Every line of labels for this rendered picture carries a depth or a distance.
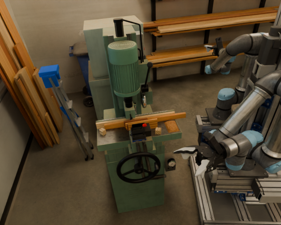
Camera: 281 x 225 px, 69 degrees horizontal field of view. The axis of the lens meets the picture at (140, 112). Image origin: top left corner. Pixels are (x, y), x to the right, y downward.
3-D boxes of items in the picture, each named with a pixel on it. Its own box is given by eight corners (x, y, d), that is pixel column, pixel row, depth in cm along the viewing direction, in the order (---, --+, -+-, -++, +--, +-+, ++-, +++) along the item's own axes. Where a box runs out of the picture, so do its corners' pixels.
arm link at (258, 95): (268, 57, 94) (200, 136, 106) (290, 65, 86) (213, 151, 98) (275, 69, 101) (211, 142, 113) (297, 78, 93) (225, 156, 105)
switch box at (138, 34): (136, 56, 151) (134, 35, 142) (134, 52, 160) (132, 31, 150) (144, 56, 152) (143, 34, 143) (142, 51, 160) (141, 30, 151)
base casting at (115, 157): (105, 163, 149) (104, 155, 144) (104, 117, 195) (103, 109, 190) (165, 153, 153) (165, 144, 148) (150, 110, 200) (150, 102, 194)
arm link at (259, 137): (246, 141, 130) (252, 124, 122) (264, 155, 120) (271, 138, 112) (231, 147, 127) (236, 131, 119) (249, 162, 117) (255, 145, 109)
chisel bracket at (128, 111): (126, 120, 144) (124, 111, 139) (124, 110, 155) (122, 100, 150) (136, 119, 145) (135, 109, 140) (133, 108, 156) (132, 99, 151)
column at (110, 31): (116, 122, 173) (101, 35, 130) (114, 108, 190) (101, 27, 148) (142, 118, 175) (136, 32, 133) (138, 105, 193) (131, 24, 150)
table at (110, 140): (97, 162, 133) (96, 156, 130) (98, 132, 158) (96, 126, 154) (186, 147, 139) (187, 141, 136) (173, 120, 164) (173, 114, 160)
